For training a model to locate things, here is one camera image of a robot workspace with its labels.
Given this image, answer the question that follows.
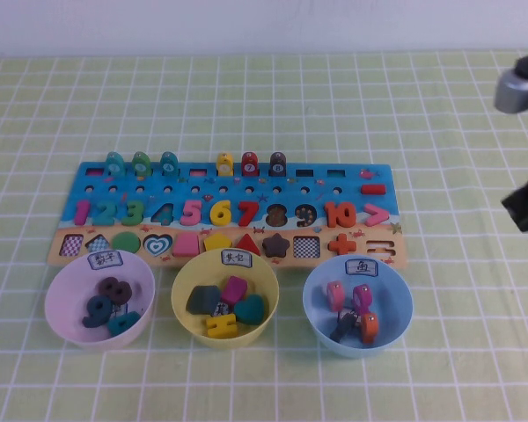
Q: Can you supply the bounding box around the blue number two piece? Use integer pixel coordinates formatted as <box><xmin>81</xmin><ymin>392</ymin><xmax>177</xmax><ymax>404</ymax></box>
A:
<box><xmin>92</xmin><ymin>200</ymin><xmax>118</xmax><ymax>227</ymax></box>

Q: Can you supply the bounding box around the white handwritten paper label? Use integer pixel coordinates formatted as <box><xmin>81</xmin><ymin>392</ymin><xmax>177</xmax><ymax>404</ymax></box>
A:
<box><xmin>86</xmin><ymin>250</ymin><xmax>125</xmax><ymax>270</ymax></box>
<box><xmin>345</xmin><ymin>258</ymin><xmax>379</xmax><ymax>278</ymax></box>
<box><xmin>221</xmin><ymin>249</ymin><xmax>253</xmax><ymax>268</ymax></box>

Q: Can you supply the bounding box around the red triangle piece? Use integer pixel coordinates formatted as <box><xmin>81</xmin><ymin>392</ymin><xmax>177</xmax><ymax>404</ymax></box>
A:
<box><xmin>233</xmin><ymin>232</ymin><xmax>261</xmax><ymax>257</ymax></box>

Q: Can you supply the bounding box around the yellow pentagon piece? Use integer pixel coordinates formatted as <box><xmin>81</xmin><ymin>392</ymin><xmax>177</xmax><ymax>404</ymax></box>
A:
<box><xmin>203</xmin><ymin>233</ymin><xmax>233</xmax><ymax>255</ymax></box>

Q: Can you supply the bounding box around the orange plus sign piece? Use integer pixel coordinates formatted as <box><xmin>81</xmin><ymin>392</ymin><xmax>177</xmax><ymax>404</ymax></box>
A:
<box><xmin>328</xmin><ymin>234</ymin><xmax>357</xmax><ymax>257</ymax></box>

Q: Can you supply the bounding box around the green number three piece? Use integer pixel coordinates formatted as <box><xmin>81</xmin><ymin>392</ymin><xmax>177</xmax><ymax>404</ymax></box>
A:
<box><xmin>121</xmin><ymin>200</ymin><xmax>145</xmax><ymax>226</ymax></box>

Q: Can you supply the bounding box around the light pink plastic bowl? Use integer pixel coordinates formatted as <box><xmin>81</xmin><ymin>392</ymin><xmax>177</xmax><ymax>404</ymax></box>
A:
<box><xmin>43</xmin><ymin>248</ymin><xmax>156</xmax><ymax>352</ymax></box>

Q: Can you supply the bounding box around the brown star piece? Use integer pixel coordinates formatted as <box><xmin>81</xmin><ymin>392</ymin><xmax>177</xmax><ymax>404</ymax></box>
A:
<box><xmin>261</xmin><ymin>232</ymin><xmax>290</xmax><ymax>258</ymax></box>

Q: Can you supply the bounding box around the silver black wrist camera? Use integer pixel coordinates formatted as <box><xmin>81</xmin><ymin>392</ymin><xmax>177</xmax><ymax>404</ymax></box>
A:
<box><xmin>493</xmin><ymin>50</ymin><xmax>528</xmax><ymax>114</ymax></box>

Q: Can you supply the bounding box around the teal fish piece number two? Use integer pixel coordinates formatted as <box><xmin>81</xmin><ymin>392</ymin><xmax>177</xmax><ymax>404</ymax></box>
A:
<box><xmin>104</xmin><ymin>151</ymin><xmax>125</xmax><ymax>178</ymax></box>

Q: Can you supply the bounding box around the colourful wooden puzzle board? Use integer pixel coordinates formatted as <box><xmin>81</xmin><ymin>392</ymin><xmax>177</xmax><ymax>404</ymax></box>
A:
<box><xmin>47</xmin><ymin>161</ymin><xmax>409</xmax><ymax>270</ymax></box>

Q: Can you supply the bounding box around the pink trapezoid piece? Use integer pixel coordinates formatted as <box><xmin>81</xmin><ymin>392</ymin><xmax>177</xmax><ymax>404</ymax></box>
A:
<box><xmin>172</xmin><ymin>233</ymin><xmax>200</xmax><ymax>258</ymax></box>

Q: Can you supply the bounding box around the teal heart piece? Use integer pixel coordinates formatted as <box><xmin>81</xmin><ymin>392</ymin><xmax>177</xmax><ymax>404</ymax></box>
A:
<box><xmin>232</xmin><ymin>294</ymin><xmax>265</xmax><ymax>326</ymax></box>

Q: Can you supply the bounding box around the red fish piece number seven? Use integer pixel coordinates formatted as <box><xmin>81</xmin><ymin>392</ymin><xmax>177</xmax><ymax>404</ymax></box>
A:
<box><xmin>240</xmin><ymin>151</ymin><xmax>260</xmax><ymax>178</ymax></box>

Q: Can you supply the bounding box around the pink fish piece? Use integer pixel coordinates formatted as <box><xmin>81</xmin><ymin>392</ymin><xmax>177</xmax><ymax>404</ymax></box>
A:
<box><xmin>326</xmin><ymin>280</ymin><xmax>347</xmax><ymax>313</ymax></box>

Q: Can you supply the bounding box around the yellow equals sign piece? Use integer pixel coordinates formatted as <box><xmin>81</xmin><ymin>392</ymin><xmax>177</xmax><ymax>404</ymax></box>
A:
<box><xmin>205</xmin><ymin>312</ymin><xmax>238</xmax><ymax>339</ymax></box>

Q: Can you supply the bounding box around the pink greater-than sign piece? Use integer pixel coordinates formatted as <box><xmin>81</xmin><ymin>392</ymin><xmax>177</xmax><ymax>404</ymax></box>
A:
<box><xmin>363</xmin><ymin>202</ymin><xmax>391</xmax><ymax>228</ymax></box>

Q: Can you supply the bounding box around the teal fish piece number four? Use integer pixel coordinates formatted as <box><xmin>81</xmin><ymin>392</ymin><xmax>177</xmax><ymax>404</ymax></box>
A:
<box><xmin>159</xmin><ymin>150</ymin><xmax>180</xmax><ymax>177</ymax></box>

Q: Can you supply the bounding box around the orange number ten piece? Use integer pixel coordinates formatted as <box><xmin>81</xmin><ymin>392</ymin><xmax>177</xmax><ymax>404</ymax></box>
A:
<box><xmin>324</xmin><ymin>200</ymin><xmax>358</xmax><ymax>229</ymax></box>

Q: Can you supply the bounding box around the light yellow plastic bowl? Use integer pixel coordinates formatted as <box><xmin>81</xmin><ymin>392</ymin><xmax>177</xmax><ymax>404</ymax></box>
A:
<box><xmin>171</xmin><ymin>250</ymin><xmax>281</xmax><ymax>351</ymax></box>

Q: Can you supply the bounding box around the magenta parallelogram piece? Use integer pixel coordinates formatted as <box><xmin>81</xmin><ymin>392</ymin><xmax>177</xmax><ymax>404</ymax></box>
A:
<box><xmin>219</xmin><ymin>275</ymin><xmax>247</xmax><ymax>307</ymax></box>

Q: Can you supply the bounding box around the yellow number six piece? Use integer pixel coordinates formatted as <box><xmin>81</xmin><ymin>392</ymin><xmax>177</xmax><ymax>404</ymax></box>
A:
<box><xmin>209</xmin><ymin>200</ymin><xmax>233</xmax><ymax>228</ymax></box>

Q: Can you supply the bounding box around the green white-checked tablecloth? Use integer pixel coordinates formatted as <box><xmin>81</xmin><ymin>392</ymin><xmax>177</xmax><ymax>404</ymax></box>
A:
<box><xmin>0</xmin><ymin>50</ymin><xmax>528</xmax><ymax>422</ymax></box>

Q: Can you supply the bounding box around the dark grey fish piece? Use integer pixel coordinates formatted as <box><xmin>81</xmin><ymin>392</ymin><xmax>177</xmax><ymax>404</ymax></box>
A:
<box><xmin>329</xmin><ymin>314</ymin><xmax>357</xmax><ymax>344</ymax></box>

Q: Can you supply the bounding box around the magenta fish piece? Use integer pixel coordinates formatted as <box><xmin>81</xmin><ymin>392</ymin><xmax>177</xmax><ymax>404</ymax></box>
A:
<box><xmin>352</xmin><ymin>284</ymin><xmax>373</xmax><ymax>315</ymax></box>

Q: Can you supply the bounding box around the brown fish piece number eight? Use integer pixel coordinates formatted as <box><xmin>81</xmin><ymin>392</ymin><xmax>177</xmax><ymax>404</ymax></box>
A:
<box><xmin>268</xmin><ymin>151</ymin><xmax>288</xmax><ymax>178</ymax></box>

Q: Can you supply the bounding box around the green fish piece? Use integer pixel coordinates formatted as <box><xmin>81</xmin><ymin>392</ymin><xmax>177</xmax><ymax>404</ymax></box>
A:
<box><xmin>131</xmin><ymin>151</ymin><xmax>152</xmax><ymax>178</ymax></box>

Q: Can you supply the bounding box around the dark teal number nine piece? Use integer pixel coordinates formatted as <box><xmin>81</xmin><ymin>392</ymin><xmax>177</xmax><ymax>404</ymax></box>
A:
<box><xmin>81</xmin><ymin>294</ymin><xmax>114</xmax><ymax>329</ymax></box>

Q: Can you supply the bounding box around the light blue plastic bowl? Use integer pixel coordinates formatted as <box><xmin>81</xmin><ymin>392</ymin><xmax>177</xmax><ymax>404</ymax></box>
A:
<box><xmin>302</xmin><ymin>254</ymin><xmax>414</xmax><ymax>360</ymax></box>

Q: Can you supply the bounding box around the green circle piece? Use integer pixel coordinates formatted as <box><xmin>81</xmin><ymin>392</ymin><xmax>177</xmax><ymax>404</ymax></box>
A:
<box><xmin>111</xmin><ymin>231</ymin><xmax>142</xmax><ymax>257</ymax></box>

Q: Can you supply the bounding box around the orange fish piece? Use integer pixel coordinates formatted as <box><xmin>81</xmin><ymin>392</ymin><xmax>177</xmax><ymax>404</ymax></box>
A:
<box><xmin>360</xmin><ymin>311</ymin><xmax>379</xmax><ymax>346</ymax></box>

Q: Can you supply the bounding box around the yellow fish piece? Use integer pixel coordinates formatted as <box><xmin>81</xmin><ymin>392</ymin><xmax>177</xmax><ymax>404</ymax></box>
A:
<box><xmin>216</xmin><ymin>151</ymin><xmax>235</xmax><ymax>178</ymax></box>

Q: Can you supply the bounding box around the pink number one piece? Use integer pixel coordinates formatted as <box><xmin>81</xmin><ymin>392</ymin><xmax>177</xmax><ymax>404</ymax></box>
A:
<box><xmin>73</xmin><ymin>200</ymin><xmax>92</xmax><ymax>226</ymax></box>

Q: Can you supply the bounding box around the pink number five piece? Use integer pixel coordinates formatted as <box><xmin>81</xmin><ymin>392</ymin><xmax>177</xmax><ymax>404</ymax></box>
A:
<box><xmin>180</xmin><ymin>200</ymin><xmax>203</xmax><ymax>226</ymax></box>

